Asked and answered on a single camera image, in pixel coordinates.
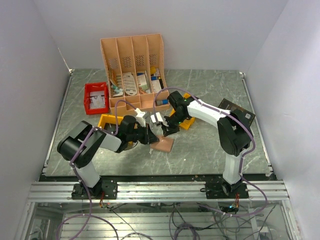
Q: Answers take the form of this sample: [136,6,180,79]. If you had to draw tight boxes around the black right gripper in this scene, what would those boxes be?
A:
[161,111,188,137]

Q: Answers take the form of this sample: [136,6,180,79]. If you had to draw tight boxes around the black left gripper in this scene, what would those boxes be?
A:
[127,122,160,145]

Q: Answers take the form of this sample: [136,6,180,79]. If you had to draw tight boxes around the pink leather card holder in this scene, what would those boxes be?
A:
[150,135,174,153]

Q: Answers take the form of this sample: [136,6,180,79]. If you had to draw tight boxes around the yellow bin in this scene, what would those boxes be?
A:
[97,114,124,129]
[169,93,196,130]

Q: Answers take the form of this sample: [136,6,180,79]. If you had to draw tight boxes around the red plastic bin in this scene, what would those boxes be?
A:
[83,82,110,115]

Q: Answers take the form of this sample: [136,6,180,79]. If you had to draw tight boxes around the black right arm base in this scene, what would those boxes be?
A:
[200,180,249,199]

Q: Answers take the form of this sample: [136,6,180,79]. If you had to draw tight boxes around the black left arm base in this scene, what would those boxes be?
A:
[71,179,118,200]

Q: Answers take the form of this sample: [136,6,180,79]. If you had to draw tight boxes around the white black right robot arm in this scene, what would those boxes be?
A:
[160,90,256,198]

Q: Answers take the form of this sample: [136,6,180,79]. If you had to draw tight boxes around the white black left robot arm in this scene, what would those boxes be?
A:
[57,115,159,199]

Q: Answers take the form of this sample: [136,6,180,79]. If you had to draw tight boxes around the cards in red bin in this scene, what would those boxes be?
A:
[89,91,106,109]

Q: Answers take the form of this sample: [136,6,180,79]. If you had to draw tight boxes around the blue grey cylinder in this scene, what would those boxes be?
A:
[155,99,169,106]

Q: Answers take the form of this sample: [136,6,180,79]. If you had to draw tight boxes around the white oval perforated board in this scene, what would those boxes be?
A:
[122,72,138,96]

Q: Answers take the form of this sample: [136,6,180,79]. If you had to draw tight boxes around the white box in organizer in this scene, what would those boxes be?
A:
[137,73,150,91]

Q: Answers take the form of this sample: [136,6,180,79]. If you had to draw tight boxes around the peach plastic desk organizer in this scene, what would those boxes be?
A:
[100,33,170,116]

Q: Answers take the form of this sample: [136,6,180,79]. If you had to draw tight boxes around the black book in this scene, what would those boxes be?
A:
[217,97,256,125]

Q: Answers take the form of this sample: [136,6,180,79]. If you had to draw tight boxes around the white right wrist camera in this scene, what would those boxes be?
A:
[150,112,164,127]

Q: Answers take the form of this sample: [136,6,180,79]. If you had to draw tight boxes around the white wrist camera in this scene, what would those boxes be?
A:
[150,112,164,127]
[134,108,147,127]

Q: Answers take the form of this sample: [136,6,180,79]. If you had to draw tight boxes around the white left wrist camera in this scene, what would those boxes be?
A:
[134,108,147,127]

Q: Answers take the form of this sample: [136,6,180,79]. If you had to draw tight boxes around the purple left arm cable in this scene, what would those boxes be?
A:
[54,99,141,240]

